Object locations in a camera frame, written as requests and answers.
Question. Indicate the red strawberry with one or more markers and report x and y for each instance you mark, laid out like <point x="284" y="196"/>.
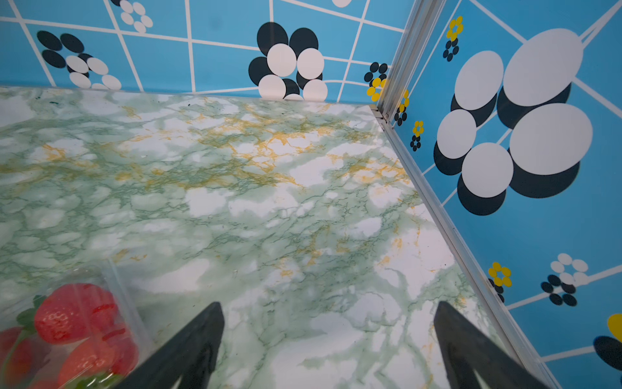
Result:
<point x="73" y="312"/>
<point x="23" y="354"/>
<point x="100" y="361"/>

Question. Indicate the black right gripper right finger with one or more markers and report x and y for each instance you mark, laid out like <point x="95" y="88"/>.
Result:
<point x="470" y="357"/>

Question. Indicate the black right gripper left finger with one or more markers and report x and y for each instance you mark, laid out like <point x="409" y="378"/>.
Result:
<point x="188" y="359"/>

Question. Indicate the aluminium corner post right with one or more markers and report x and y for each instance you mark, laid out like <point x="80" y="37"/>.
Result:
<point x="419" y="28"/>

